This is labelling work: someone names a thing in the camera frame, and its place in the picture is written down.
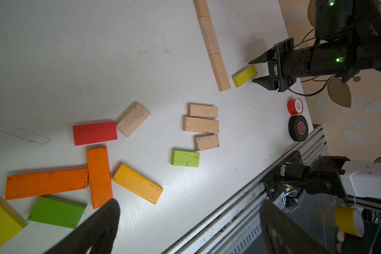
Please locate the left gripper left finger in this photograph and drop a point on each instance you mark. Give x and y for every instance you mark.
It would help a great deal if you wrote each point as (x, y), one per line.
(96, 235)

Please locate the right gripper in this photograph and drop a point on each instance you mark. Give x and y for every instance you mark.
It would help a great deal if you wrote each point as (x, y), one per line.
(289, 64)

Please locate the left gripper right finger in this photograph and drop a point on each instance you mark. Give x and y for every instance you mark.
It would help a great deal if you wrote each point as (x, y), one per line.
(283, 236)

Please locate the yellow-green long block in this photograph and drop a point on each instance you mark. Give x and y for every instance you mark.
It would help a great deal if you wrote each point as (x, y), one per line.
(244, 75)

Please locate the amber yellow block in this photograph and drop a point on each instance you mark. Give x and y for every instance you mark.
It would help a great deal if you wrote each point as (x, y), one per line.
(138, 184)

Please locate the wood long block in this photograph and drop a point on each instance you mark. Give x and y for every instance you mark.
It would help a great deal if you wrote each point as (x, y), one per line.
(209, 35)
(201, 7)
(194, 124)

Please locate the wood small block lowest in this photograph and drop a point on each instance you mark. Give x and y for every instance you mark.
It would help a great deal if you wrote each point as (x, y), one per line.
(206, 142)

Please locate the light green small block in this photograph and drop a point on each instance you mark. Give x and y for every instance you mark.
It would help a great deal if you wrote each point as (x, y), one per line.
(185, 158)

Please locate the wood long block vertical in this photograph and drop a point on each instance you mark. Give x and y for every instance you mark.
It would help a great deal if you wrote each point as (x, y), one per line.
(220, 73)

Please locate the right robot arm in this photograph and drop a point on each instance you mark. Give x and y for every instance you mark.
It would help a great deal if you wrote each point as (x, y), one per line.
(360, 23)

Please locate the red tape roll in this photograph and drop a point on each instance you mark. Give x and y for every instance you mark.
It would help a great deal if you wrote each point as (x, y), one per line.
(295, 106)

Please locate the dark green block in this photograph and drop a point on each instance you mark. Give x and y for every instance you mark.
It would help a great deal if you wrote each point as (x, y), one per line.
(54, 210)

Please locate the black tape roll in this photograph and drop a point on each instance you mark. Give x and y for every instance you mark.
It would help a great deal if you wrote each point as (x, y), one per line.
(298, 128)

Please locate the wood small block upper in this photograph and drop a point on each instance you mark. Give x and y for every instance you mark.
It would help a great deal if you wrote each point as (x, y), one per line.
(195, 110)

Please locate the orange long block flat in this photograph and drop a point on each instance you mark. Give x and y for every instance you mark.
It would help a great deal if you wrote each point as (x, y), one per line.
(38, 184)

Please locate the yellow long block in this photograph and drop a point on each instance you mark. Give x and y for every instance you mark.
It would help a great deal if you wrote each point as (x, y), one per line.
(11, 223)

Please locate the wood block beside red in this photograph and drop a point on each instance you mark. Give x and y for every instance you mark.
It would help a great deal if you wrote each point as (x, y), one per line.
(132, 119)

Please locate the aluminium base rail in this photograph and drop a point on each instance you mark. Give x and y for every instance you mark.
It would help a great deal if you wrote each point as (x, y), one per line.
(235, 225)

